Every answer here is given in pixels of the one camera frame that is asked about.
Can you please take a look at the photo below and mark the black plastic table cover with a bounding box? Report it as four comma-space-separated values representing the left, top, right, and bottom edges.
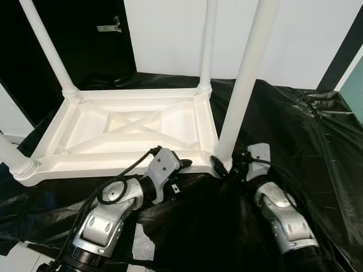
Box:
0, 73, 363, 272

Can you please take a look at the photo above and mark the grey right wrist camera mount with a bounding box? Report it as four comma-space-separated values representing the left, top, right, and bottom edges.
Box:
245, 143, 272, 182

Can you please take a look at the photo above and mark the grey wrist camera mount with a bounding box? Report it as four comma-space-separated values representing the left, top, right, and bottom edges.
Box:
146, 148, 182, 203
245, 143, 272, 182

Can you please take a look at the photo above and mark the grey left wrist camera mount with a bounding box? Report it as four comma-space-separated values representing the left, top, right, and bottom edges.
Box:
146, 148, 182, 203

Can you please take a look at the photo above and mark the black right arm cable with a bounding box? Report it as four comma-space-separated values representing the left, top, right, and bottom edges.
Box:
244, 159, 318, 227

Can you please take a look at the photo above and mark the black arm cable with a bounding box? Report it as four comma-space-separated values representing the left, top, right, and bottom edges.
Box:
244, 159, 318, 227
37, 146, 162, 272

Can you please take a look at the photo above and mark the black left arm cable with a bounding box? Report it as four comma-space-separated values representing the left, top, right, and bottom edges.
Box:
37, 146, 162, 272

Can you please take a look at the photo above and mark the black door frame post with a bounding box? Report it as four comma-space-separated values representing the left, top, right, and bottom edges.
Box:
318, 6, 363, 91

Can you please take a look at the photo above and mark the metal door handle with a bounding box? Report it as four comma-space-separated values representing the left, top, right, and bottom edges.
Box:
96, 16, 121, 32

